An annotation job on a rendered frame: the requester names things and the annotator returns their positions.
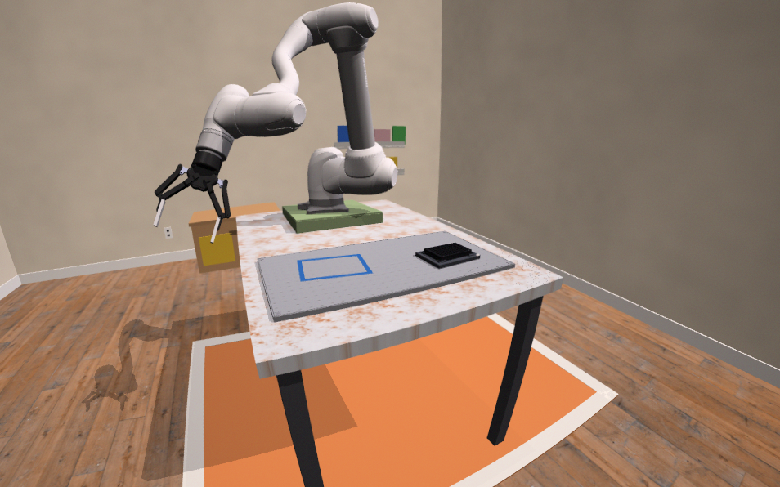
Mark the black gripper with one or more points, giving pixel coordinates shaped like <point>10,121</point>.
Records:
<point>202,175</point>

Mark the blue tape outline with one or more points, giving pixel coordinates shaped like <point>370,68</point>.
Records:
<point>301,274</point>

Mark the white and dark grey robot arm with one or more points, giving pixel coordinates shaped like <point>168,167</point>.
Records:
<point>275,110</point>

